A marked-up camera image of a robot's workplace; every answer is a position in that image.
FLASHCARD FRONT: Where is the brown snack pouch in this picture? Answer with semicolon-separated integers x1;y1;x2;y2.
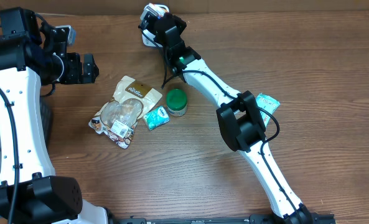
88;76;162;149

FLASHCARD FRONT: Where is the green lid jar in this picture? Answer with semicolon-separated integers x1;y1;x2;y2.
166;89;187;117

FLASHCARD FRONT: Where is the teal tissue pack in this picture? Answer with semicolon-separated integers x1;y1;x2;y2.
256;93;280;126
143;106;170;131

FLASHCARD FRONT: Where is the orange snack packet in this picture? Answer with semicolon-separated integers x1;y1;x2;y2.
152;4;169;17

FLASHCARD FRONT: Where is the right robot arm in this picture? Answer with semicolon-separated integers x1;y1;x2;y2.
139;4;314;223

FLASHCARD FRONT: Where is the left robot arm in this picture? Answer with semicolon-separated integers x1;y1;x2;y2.
0;7;113;223

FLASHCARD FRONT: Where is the white barcode scanner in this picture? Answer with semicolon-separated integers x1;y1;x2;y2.
140;17;162;47

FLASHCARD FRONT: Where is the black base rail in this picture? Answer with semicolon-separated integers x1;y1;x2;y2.
115;213;337;224

